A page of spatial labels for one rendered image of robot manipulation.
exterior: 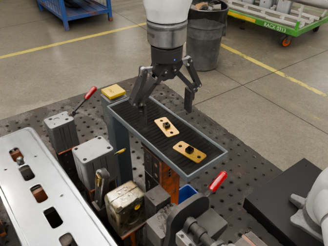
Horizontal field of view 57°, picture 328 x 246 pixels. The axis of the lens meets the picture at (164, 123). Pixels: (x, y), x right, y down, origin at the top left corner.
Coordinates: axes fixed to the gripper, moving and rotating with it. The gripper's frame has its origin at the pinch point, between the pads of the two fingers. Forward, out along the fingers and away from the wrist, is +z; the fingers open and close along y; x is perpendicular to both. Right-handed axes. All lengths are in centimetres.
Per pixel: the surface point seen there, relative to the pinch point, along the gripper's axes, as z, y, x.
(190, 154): 4.2, 0.2, 12.9
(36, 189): 22.2, 37.6, -11.5
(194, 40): 84, -147, -208
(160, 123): 4.2, 0.9, -1.9
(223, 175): 5.1, -3.6, 21.7
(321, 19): 93, -353, -206
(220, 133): 51, -50, -33
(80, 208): 20.5, 27.8, 2.7
